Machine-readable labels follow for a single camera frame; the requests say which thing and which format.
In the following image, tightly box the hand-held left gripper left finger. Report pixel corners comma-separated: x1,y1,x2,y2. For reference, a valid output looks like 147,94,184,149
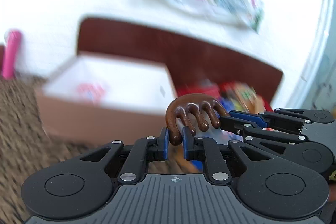
80,128,169,184

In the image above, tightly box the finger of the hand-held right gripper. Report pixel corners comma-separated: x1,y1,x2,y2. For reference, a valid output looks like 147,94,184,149
228,108,335,133
219,116,308,159

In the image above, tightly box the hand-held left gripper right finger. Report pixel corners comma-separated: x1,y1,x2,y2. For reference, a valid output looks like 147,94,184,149
183,127,266,185

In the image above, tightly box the brown wooden massage comb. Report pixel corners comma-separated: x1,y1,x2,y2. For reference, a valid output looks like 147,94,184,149
165,94,230,146

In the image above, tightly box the cardboard box with white inside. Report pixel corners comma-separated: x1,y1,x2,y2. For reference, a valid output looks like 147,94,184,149
35,54,177,136

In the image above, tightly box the colourful snack packet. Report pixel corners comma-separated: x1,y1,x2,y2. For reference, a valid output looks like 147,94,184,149
220,82,266,114

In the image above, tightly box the red snack packet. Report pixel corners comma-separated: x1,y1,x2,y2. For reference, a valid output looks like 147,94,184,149
178,79,220,99

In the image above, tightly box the dark brown tray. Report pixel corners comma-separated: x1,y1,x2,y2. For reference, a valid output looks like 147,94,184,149
76,13,284,111

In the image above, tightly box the red and white small packet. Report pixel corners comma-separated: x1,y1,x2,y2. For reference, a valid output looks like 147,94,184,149
77,82,109,103

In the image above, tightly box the pink bottle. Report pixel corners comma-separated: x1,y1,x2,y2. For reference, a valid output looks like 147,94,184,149
1,29,24,80

